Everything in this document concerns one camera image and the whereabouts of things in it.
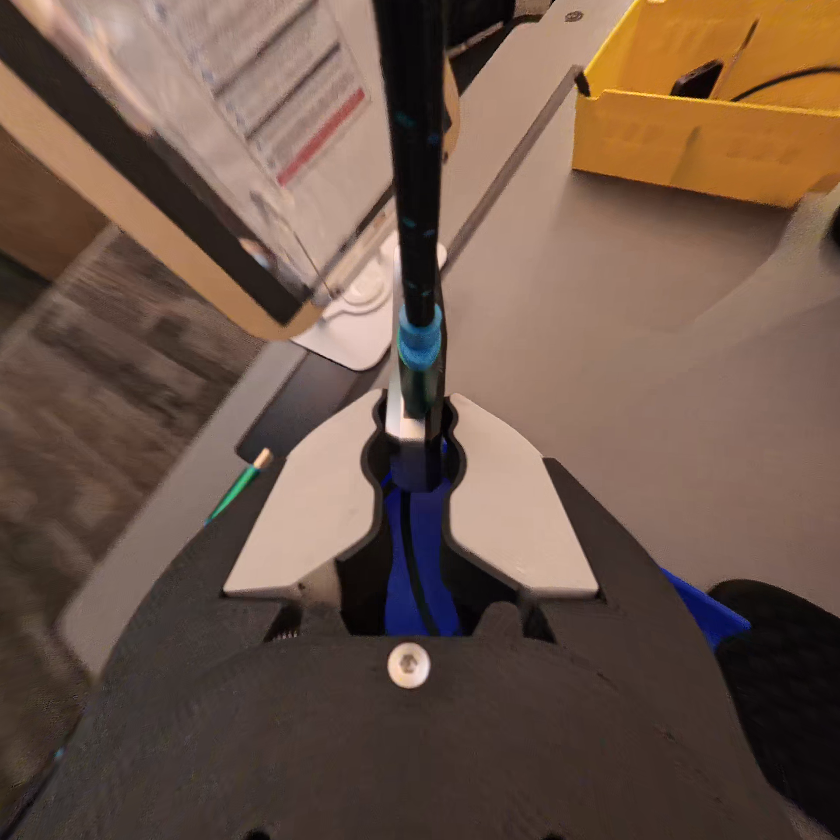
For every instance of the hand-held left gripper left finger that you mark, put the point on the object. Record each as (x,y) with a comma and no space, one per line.
(308,518)

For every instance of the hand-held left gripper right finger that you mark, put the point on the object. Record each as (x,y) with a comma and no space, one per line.
(518,518)

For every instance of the blue plastic bin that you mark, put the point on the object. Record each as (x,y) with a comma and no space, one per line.
(709,610)

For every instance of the yellow plastic bin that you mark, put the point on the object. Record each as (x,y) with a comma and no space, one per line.
(656,144)

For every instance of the black mesh wrist rest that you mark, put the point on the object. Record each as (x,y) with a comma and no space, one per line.
(787,689)

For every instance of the instruction sheet in plastic sleeve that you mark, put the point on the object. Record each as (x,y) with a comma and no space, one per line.
(262,118)

